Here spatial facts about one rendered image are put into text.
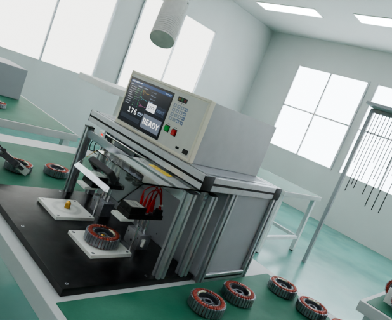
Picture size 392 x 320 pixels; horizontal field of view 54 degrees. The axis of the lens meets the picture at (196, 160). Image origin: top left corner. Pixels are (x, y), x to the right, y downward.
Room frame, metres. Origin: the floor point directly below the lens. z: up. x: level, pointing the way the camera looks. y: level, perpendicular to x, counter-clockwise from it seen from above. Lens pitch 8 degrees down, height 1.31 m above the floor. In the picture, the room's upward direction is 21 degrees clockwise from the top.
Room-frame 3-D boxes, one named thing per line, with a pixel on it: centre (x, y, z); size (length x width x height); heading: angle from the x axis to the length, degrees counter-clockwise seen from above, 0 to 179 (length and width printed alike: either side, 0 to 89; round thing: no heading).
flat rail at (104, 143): (1.32, 0.21, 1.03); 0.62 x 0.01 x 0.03; 48
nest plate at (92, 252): (1.16, 0.19, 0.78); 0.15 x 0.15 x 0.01; 48
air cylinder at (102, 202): (1.43, 0.27, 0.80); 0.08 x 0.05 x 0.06; 48
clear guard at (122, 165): (1.11, 0.12, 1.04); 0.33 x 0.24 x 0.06; 138
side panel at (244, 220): (1.32, -0.23, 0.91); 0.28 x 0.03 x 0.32; 138
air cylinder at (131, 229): (1.27, 0.09, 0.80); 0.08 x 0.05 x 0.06; 48
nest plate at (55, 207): (1.32, 0.37, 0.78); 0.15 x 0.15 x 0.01; 48
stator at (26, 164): (1.60, 0.70, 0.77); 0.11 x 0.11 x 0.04
